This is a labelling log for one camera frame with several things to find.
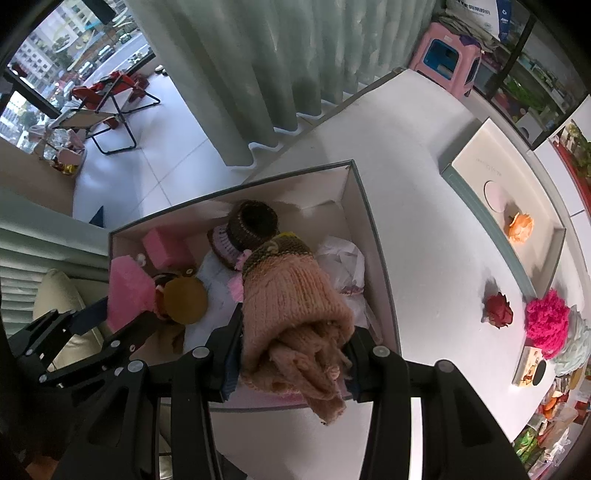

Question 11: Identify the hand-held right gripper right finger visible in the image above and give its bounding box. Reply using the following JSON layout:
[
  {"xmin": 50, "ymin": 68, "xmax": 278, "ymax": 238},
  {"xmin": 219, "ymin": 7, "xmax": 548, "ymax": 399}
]
[{"xmin": 342, "ymin": 323, "xmax": 529, "ymax": 480}]

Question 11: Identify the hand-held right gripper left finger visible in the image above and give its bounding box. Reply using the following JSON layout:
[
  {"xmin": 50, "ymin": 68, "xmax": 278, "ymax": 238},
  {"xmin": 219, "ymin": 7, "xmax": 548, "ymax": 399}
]
[{"xmin": 51, "ymin": 302, "xmax": 245, "ymax": 480}]

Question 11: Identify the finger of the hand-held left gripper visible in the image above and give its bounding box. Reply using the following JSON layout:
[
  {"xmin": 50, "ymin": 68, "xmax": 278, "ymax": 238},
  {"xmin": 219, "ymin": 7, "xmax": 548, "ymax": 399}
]
[
  {"xmin": 8, "ymin": 296, "xmax": 112, "ymax": 366},
  {"xmin": 38, "ymin": 311, "xmax": 158, "ymax": 394}
]

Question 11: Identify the deep pink sponge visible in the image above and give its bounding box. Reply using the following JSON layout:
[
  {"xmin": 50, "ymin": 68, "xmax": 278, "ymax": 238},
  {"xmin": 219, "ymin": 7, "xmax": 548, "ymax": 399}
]
[{"xmin": 107, "ymin": 256, "xmax": 158, "ymax": 333}]

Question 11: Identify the mustard yellow fabric hat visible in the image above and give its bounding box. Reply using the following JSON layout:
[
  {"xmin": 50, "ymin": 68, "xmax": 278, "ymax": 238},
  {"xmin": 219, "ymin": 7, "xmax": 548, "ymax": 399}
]
[{"xmin": 154, "ymin": 272, "xmax": 208, "ymax": 356}]

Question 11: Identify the light pink sponge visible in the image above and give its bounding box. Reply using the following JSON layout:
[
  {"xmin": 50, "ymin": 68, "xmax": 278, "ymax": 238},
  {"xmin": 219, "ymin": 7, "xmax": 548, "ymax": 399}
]
[{"xmin": 141, "ymin": 226, "xmax": 195, "ymax": 271}]

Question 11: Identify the white plastic bag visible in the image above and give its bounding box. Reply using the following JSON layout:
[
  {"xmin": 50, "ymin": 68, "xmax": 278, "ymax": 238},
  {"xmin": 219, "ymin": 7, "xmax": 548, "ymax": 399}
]
[{"xmin": 316, "ymin": 235, "xmax": 384, "ymax": 337}]

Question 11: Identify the grey cardboard box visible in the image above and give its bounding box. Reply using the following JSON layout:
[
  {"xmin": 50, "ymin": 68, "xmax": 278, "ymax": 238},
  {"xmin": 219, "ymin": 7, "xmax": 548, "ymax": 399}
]
[{"xmin": 107, "ymin": 159, "xmax": 402, "ymax": 411}]

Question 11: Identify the brown knitted hat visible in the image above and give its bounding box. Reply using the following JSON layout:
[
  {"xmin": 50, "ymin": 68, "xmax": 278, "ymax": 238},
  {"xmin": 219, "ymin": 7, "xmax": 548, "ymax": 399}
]
[{"xmin": 206, "ymin": 199, "xmax": 282, "ymax": 275}]

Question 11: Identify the grey green curtain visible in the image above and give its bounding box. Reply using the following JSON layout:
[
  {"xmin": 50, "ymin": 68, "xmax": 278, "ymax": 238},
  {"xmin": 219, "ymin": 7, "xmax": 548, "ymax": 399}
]
[
  {"xmin": 124, "ymin": 0, "xmax": 439, "ymax": 169},
  {"xmin": 0, "ymin": 189, "xmax": 112, "ymax": 324}
]

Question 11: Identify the red fabric rose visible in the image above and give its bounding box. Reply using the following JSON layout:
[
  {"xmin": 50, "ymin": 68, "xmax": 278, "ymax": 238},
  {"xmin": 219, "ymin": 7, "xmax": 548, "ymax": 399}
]
[{"xmin": 482, "ymin": 292, "xmax": 515, "ymax": 329}]

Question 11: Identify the small printed card box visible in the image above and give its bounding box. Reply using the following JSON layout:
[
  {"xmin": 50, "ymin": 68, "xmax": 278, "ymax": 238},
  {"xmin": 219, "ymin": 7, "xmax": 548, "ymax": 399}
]
[{"xmin": 512, "ymin": 346, "xmax": 546, "ymax": 387}]

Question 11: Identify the hot pink fluffy cloth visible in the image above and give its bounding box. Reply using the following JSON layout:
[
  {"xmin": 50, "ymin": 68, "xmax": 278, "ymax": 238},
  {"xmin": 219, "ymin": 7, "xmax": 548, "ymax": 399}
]
[{"xmin": 525, "ymin": 288, "xmax": 571, "ymax": 361}]

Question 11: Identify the pile of colourful snack packets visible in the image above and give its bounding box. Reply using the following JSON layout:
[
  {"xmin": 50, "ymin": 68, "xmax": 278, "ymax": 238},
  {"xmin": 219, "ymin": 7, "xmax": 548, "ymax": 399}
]
[{"xmin": 510, "ymin": 120, "xmax": 591, "ymax": 469}]

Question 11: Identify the orange fabric flower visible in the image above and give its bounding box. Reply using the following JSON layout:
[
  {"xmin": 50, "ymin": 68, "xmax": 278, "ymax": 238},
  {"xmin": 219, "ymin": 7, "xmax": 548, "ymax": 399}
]
[{"xmin": 503, "ymin": 211, "xmax": 535, "ymax": 243}]

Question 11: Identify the mint fluffy cloth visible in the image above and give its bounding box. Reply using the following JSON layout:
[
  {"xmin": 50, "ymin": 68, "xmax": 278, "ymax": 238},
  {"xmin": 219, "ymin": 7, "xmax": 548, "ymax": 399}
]
[{"xmin": 551, "ymin": 307, "xmax": 591, "ymax": 377}]

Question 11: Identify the red cloth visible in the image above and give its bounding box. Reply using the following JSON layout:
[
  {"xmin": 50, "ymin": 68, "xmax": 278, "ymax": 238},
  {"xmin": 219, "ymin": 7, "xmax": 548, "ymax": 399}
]
[{"xmin": 69, "ymin": 74, "xmax": 148, "ymax": 112}]

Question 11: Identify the grey box lid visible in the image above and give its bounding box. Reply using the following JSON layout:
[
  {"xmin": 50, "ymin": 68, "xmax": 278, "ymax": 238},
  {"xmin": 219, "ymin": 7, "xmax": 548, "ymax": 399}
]
[{"xmin": 441, "ymin": 117, "xmax": 566, "ymax": 298}]

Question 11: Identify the pink plastic stool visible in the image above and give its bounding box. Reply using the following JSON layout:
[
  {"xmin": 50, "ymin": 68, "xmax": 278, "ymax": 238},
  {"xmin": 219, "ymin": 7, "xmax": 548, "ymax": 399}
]
[{"xmin": 409, "ymin": 23, "xmax": 483, "ymax": 99}]

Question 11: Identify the black framed display cabinet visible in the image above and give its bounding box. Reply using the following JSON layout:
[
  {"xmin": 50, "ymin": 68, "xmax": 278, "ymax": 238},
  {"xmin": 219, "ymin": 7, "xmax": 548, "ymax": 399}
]
[{"xmin": 471, "ymin": 9, "xmax": 591, "ymax": 151}]

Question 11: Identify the white printed bag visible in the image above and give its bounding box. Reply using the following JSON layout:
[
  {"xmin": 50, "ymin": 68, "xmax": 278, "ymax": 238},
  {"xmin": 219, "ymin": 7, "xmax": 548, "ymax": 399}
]
[{"xmin": 438, "ymin": 0, "xmax": 513, "ymax": 51}]

